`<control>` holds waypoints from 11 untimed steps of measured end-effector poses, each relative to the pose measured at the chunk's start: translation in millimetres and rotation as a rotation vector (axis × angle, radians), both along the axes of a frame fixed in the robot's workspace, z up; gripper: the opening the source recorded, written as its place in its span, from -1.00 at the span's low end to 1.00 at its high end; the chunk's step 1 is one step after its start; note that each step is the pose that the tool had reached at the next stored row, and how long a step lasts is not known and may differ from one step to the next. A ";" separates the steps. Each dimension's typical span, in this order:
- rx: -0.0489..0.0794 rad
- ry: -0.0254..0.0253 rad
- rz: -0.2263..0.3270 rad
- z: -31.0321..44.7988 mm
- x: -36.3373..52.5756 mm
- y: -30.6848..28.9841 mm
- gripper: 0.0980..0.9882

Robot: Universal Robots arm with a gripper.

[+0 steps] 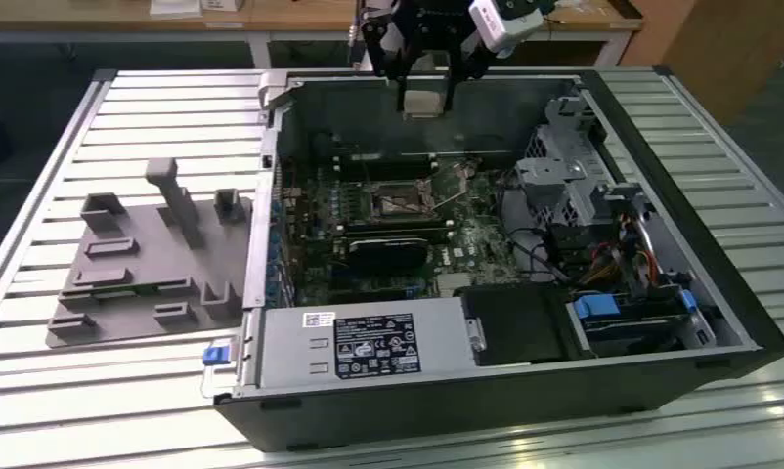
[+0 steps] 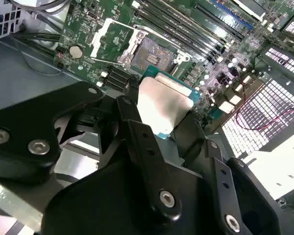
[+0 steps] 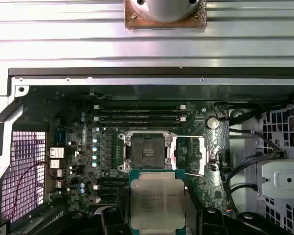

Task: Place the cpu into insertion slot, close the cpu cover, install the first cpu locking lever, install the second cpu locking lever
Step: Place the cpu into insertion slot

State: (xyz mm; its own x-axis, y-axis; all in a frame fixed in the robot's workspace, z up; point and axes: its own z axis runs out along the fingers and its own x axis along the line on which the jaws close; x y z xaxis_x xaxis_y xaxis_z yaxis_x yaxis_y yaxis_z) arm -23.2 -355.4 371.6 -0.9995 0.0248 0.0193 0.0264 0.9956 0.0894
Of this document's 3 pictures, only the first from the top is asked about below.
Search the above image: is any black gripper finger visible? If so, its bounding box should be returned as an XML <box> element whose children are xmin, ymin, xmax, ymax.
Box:
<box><xmin>443</xmin><ymin>43</ymin><xmax>497</xmax><ymax>111</ymax></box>
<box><xmin>363</xmin><ymin>9</ymin><xmax>425</xmax><ymax>113</ymax></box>

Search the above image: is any silver square CPU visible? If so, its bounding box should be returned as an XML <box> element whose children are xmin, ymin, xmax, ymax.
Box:
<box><xmin>403</xmin><ymin>89</ymin><xmax>446</xmax><ymax>119</ymax></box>

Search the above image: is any CPU socket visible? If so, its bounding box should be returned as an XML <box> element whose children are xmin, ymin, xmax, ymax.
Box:
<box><xmin>362</xmin><ymin>180</ymin><xmax>435</xmax><ymax>219</ymax></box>

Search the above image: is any grey metal drive cage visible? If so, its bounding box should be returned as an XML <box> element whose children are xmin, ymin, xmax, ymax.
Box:
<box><xmin>514</xmin><ymin>97</ymin><xmax>646</xmax><ymax>226</ymax></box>

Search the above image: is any white box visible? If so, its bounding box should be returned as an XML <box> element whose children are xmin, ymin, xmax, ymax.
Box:
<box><xmin>148</xmin><ymin>0</ymin><xmax>203</xmax><ymax>21</ymax></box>

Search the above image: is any green motherboard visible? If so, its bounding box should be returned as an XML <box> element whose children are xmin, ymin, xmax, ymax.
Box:
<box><xmin>279</xmin><ymin>155</ymin><xmax>523</xmax><ymax>309</ymax></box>

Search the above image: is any black graphics card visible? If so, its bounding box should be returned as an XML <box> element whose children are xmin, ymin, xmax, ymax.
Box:
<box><xmin>335</xmin><ymin>234</ymin><xmax>431</xmax><ymax>273</ymax></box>

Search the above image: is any wooden cabinet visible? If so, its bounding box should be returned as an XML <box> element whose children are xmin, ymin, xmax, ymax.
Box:
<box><xmin>625</xmin><ymin>0</ymin><xmax>784</xmax><ymax>123</ymax></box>

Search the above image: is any wooden desk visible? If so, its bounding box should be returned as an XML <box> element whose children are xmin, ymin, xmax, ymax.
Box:
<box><xmin>0</xmin><ymin>0</ymin><xmax>644</xmax><ymax>69</ymax></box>

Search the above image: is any small silver heat sink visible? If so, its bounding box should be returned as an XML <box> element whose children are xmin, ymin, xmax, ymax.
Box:
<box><xmin>437</xmin><ymin>273</ymin><xmax>475</xmax><ymax>297</ymax></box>

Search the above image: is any black drive bay block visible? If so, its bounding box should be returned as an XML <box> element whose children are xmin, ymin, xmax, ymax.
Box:
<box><xmin>459</xmin><ymin>285</ymin><xmax>586</xmax><ymax>367</ymax></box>

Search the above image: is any blue disk carrier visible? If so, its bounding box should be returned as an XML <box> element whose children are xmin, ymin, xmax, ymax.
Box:
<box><xmin>572</xmin><ymin>291</ymin><xmax>621</xmax><ymax>321</ymax></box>

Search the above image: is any grey parts rack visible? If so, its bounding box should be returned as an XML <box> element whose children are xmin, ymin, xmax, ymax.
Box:
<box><xmin>43</xmin><ymin>157</ymin><xmax>256</xmax><ymax>349</ymax></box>

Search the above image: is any silver power supply unit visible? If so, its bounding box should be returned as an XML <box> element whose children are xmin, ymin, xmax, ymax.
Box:
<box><xmin>252</xmin><ymin>297</ymin><xmax>481</xmax><ymax>390</ymax></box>

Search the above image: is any black open PC case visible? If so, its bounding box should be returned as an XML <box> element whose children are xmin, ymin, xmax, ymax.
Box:
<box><xmin>211</xmin><ymin>67</ymin><xmax>784</xmax><ymax>453</ymax></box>

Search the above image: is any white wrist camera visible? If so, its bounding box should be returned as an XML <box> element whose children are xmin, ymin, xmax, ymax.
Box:
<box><xmin>467</xmin><ymin>0</ymin><xmax>546</xmax><ymax>53</ymax></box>

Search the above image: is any coloured wire bundle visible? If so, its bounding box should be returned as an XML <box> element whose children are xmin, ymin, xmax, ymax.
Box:
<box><xmin>586</xmin><ymin>209</ymin><xmax>660</xmax><ymax>294</ymax></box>

